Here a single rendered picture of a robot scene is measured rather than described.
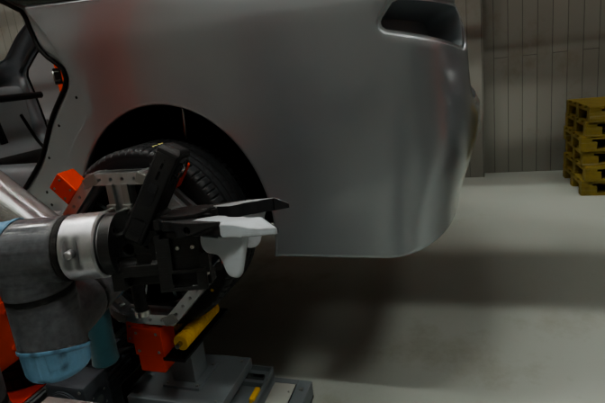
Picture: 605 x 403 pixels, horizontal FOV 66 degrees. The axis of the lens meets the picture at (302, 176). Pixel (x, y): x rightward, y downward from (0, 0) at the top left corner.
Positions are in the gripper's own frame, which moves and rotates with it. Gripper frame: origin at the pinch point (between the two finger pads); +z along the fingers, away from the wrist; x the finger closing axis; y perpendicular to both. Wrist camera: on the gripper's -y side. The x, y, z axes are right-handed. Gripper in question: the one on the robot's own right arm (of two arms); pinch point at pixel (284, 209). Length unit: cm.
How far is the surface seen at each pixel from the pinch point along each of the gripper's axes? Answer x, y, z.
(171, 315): -98, 48, -51
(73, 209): -101, 10, -81
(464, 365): -153, 104, 59
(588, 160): -370, 42, 236
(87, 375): -103, 70, -86
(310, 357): -167, 102, -11
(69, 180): -102, 0, -81
